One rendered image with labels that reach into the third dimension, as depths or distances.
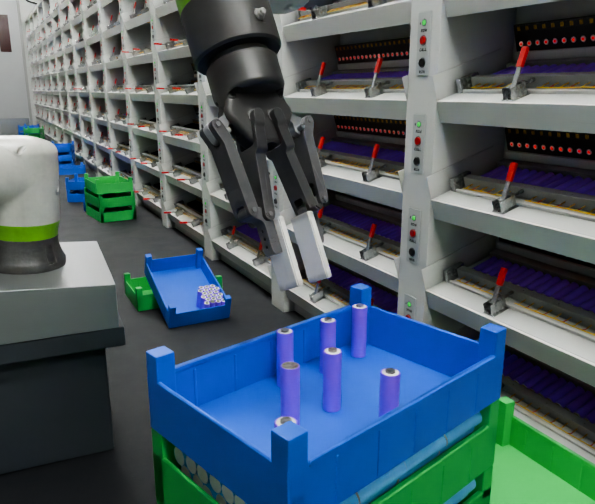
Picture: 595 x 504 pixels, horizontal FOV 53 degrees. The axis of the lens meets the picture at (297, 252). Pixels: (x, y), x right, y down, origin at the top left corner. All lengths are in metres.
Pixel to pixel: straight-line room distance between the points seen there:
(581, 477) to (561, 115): 0.55
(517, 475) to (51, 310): 0.82
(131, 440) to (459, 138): 0.94
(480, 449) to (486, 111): 0.67
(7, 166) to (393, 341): 0.75
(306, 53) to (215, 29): 1.30
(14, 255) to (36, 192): 0.13
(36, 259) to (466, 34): 0.95
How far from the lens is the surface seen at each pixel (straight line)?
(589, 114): 1.03
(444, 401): 0.58
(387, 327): 0.74
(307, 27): 1.73
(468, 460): 0.67
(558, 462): 1.00
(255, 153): 0.59
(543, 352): 1.14
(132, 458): 1.31
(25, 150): 1.19
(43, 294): 1.15
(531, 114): 1.10
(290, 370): 0.55
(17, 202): 1.21
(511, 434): 1.05
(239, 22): 0.61
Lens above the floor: 0.71
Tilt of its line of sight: 15 degrees down
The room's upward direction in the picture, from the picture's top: straight up
